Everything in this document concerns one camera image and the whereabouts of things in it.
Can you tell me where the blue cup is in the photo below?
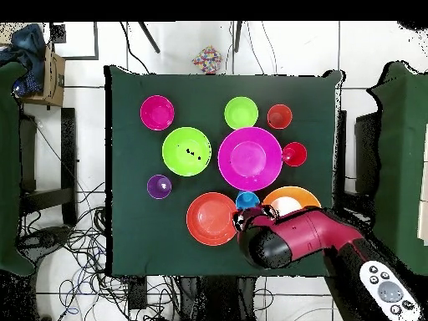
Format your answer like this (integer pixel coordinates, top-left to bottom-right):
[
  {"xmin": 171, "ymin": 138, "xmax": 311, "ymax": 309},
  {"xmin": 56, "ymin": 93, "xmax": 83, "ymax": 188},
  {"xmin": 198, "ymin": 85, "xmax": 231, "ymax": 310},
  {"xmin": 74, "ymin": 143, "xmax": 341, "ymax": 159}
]
[{"xmin": 235, "ymin": 191, "xmax": 261, "ymax": 211}]

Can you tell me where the large orange bowl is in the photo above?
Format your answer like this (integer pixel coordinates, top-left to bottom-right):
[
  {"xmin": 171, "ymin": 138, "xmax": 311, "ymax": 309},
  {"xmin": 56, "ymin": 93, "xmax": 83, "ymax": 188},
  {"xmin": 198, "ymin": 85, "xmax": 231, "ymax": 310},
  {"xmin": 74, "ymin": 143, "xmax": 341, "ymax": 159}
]
[{"xmin": 262, "ymin": 186, "xmax": 322, "ymax": 217}]

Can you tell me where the red-orange bowl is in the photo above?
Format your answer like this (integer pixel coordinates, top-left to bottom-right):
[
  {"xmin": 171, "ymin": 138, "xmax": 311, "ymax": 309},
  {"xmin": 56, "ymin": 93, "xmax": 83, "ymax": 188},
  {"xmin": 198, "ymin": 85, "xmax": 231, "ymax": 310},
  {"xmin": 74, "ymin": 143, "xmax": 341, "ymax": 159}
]
[{"xmin": 186, "ymin": 191, "xmax": 240, "ymax": 247}]

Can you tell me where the large pink bowl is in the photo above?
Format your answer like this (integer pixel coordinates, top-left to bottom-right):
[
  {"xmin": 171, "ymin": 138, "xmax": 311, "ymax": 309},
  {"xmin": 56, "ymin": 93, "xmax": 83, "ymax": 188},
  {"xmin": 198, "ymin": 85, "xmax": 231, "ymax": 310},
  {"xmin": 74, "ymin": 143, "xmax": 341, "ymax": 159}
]
[{"xmin": 217, "ymin": 126, "xmax": 284, "ymax": 192}]

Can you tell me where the red cup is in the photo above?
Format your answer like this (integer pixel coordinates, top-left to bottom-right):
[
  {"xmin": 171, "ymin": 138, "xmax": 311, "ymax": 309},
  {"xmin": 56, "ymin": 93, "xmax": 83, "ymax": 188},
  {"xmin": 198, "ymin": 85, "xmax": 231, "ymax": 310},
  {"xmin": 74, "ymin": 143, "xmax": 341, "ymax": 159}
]
[{"xmin": 282, "ymin": 141, "xmax": 308, "ymax": 167}]

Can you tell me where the red-orange cup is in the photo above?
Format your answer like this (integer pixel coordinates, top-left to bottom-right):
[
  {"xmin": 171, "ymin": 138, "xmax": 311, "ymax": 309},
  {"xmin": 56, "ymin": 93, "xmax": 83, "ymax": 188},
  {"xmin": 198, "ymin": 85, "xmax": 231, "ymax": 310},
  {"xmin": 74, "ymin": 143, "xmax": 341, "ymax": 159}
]
[{"xmin": 266, "ymin": 104, "xmax": 293, "ymax": 130}]

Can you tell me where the large green bowl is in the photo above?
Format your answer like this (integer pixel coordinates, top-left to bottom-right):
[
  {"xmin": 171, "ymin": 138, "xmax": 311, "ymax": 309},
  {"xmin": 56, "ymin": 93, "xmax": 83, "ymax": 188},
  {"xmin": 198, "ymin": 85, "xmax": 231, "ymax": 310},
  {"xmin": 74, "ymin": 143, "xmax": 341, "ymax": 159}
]
[{"xmin": 161, "ymin": 126, "xmax": 212, "ymax": 177}]

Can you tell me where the purple cup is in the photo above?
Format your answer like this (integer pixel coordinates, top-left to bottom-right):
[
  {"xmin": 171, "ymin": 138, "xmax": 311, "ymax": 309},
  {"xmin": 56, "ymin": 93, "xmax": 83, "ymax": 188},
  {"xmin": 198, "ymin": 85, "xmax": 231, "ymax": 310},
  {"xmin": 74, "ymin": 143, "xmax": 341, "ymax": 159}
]
[{"xmin": 146, "ymin": 174, "xmax": 173, "ymax": 201}]

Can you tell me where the small green bowl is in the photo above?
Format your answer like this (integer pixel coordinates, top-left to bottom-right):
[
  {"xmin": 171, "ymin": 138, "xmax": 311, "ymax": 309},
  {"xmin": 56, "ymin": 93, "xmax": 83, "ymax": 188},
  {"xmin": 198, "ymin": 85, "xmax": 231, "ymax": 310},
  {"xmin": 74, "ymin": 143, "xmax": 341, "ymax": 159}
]
[{"xmin": 223, "ymin": 96, "xmax": 259, "ymax": 130}]

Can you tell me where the dark green table cloth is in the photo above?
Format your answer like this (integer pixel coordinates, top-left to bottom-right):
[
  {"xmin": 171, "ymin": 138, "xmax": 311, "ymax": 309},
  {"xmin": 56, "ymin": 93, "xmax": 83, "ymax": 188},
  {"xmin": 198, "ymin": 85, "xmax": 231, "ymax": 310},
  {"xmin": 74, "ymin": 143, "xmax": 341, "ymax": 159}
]
[{"xmin": 104, "ymin": 64, "xmax": 345, "ymax": 278}]

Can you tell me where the small pink bowl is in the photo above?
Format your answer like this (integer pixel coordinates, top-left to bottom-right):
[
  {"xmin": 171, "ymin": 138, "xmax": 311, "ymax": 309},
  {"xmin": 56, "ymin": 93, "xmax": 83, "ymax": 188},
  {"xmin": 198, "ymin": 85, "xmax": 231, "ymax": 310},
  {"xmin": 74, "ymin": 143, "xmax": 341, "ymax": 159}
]
[{"xmin": 139, "ymin": 94, "xmax": 176, "ymax": 132}]

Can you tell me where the black power strip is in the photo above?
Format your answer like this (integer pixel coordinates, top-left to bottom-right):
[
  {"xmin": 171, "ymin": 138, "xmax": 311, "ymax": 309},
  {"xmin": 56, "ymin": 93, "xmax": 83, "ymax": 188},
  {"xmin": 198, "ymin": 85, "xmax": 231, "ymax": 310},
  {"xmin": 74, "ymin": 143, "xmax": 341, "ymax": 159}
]
[{"xmin": 128, "ymin": 277, "xmax": 148, "ymax": 310}]

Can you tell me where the green cloth covered side table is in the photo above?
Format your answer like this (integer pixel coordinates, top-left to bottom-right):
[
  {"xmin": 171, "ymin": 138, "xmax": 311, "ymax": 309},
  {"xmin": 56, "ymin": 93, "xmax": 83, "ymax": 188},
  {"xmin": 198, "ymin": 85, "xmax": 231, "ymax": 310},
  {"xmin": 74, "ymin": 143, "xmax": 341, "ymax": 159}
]
[
  {"xmin": 0, "ymin": 61, "xmax": 36, "ymax": 278},
  {"xmin": 365, "ymin": 60, "xmax": 428, "ymax": 277}
]

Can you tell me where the colourful patterned box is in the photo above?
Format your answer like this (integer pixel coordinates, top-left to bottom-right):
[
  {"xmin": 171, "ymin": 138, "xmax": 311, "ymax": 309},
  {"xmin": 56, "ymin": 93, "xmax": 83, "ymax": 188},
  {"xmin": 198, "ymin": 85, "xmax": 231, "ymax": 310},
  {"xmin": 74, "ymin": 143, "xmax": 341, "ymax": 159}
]
[{"xmin": 191, "ymin": 45, "xmax": 223, "ymax": 74}]

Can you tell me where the black tripod leg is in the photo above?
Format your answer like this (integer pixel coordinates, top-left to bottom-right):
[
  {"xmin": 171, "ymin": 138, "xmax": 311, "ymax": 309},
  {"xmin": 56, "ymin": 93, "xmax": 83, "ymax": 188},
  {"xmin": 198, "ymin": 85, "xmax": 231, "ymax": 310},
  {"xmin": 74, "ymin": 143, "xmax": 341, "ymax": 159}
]
[
  {"xmin": 233, "ymin": 21, "xmax": 242, "ymax": 53},
  {"xmin": 138, "ymin": 21, "xmax": 161, "ymax": 54}
]

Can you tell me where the brown cardboard box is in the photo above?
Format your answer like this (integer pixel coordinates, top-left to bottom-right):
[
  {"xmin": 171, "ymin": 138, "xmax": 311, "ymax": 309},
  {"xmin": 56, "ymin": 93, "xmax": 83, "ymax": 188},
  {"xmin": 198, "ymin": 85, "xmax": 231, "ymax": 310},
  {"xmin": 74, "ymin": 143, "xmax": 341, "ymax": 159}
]
[{"xmin": 18, "ymin": 43, "xmax": 67, "ymax": 108}]

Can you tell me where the blue cloth bundle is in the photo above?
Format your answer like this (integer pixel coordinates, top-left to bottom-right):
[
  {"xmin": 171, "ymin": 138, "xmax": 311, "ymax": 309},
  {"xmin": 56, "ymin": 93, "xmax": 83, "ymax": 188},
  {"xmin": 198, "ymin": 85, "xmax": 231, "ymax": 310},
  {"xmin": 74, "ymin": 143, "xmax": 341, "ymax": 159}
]
[{"xmin": 0, "ymin": 23, "xmax": 48, "ymax": 96}]

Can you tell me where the thin black cable loop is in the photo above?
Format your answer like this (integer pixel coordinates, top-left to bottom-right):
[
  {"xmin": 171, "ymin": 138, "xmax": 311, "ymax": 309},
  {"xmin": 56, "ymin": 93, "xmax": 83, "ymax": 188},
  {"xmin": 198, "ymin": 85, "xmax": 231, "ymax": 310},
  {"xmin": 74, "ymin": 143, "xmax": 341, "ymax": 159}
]
[{"xmin": 253, "ymin": 288, "xmax": 274, "ymax": 311}]

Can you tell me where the black metal frame stand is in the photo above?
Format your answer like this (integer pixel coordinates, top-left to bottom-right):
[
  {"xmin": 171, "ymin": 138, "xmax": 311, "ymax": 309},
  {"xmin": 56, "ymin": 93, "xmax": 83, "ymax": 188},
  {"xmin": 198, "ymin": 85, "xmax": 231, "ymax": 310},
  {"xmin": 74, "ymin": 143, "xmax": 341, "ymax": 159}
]
[
  {"xmin": 19, "ymin": 107, "xmax": 79, "ymax": 228},
  {"xmin": 334, "ymin": 110, "xmax": 382, "ymax": 218}
]

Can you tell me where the tangle of black cables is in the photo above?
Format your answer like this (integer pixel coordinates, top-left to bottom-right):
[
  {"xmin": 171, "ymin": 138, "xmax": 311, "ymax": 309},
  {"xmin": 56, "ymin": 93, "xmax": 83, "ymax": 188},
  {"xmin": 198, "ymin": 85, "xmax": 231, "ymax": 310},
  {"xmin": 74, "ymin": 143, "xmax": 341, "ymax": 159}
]
[{"xmin": 19, "ymin": 181, "xmax": 181, "ymax": 321}]

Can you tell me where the blue cable loop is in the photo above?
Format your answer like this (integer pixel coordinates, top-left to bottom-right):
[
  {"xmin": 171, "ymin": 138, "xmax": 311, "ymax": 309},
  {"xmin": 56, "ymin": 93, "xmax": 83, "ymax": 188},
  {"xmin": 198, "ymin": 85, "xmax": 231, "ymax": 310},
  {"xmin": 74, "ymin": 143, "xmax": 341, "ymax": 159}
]
[{"xmin": 59, "ymin": 279, "xmax": 82, "ymax": 316}]

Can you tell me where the black pedestal leg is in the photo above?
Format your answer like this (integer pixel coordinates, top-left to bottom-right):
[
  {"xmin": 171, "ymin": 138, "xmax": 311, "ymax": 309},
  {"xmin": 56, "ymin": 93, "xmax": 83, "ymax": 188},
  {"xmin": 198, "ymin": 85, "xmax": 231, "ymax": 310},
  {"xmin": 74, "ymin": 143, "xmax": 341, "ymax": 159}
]
[{"xmin": 16, "ymin": 225, "xmax": 73, "ymax": 265}]

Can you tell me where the thin black square frame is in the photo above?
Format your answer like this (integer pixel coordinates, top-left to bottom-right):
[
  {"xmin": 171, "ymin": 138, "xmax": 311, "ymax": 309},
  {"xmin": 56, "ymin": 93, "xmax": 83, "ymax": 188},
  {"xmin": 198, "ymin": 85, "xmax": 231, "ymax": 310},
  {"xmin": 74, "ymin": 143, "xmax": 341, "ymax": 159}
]
[{"xmin": 49, "ymin": 21, "xmax": 99, "ymax": 61}]

